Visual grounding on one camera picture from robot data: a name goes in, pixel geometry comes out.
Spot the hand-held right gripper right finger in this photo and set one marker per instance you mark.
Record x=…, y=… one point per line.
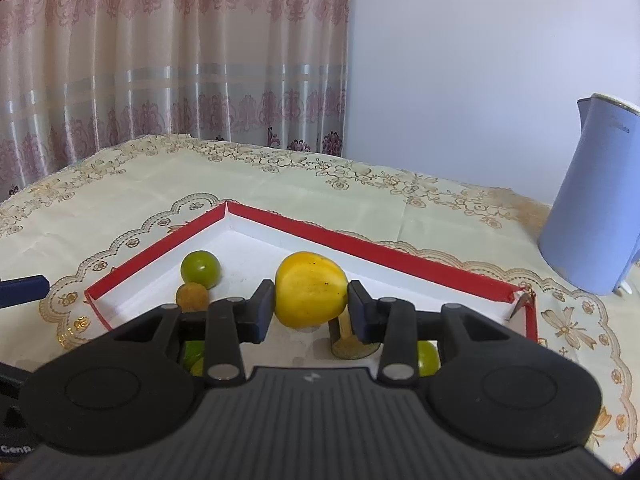
x=360, y=310

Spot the red cardboard box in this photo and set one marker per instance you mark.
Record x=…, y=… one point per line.
x=250, y=255

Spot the dark eggplant piece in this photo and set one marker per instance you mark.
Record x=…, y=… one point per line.
x=347, y=342

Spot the pink patterned curtain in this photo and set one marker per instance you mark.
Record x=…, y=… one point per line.
x=150, y=60

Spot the large yellow bell pepper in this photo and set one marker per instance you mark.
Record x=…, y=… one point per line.
x=310, y=290

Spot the small brown round fruit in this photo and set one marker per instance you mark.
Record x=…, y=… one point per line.
x=191, y=296

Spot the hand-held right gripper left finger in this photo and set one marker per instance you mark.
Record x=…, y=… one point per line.
x=262, y=310

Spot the blue electric kettle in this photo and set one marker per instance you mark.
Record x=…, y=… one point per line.
x=595, y=210

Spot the green cucumber piece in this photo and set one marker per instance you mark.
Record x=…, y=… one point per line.
x=192, y=352

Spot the green tomato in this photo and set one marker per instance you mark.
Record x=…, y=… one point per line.
x=200, y=267
x=428, y=357

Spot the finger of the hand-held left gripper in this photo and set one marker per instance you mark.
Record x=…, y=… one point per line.
x=22, y=290

